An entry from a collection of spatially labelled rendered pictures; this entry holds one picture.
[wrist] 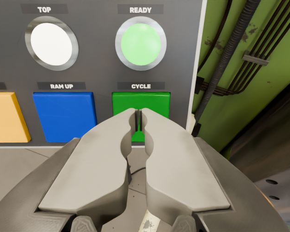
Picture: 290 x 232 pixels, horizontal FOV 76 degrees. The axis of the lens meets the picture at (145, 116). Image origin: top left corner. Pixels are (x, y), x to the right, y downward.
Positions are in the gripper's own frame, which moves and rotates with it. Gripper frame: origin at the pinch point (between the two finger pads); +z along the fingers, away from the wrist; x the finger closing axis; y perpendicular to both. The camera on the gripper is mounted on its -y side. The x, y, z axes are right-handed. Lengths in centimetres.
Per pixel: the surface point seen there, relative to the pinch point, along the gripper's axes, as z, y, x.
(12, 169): 79, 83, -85
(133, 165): 81, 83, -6
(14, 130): 10.3, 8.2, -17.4
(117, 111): 10.3, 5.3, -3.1
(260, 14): 29.2, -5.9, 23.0
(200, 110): 45, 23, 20
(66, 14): 11.0, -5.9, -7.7
